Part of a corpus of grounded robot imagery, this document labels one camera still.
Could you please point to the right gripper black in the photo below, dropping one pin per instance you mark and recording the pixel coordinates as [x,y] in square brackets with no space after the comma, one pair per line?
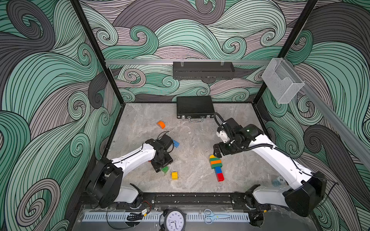
[223,150]

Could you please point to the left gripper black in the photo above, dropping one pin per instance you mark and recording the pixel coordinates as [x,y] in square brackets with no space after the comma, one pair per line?
[169,160]

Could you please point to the light green square lego brick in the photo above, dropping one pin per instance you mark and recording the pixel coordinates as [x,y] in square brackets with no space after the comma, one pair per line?
[165,169]

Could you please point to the yellow square lego brick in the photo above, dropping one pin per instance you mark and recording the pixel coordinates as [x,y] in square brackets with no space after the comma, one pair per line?
[174,175]

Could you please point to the orange lego brick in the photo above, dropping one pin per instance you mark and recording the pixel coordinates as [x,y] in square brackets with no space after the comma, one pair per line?
[215,162]

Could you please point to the green long lego brick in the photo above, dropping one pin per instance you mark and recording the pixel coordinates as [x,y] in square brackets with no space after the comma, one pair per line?
[214,159]
[213,166]

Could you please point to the blue square lego brick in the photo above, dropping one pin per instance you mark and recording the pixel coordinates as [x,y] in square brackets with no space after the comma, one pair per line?
[217,170]

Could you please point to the red square lego brick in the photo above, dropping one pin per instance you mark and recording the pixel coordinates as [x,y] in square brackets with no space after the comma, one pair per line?
[220,177]

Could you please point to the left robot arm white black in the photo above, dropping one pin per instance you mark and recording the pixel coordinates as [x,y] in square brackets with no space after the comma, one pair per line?
[104,184]

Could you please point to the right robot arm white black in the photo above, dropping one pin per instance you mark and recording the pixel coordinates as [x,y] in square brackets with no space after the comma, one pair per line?
[304,189]

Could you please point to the light blue long lego brick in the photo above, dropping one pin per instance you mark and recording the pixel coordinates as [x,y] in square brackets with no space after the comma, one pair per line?
[176,144]

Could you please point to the orange half-round block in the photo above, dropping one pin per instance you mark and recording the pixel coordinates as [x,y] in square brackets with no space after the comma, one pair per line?
[161,124]

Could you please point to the black hard case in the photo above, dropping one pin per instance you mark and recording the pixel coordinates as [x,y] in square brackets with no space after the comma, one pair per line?
[194,107]

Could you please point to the white analog clock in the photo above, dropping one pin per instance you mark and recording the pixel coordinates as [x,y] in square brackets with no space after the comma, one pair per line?
[174,220]

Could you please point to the light blue scissors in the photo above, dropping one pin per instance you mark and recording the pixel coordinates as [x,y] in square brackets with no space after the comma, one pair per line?
[210,216]

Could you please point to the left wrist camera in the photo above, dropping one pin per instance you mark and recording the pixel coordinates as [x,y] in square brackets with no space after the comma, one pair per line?
[166,141]

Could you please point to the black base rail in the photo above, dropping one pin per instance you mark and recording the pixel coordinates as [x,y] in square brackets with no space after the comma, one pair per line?
[236,201]

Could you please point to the clear plastic wall holder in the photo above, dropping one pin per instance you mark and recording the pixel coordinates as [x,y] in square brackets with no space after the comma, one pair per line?
[282,79]

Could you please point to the black wall shelf tray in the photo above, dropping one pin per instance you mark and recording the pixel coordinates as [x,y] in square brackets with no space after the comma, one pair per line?
[205,71]

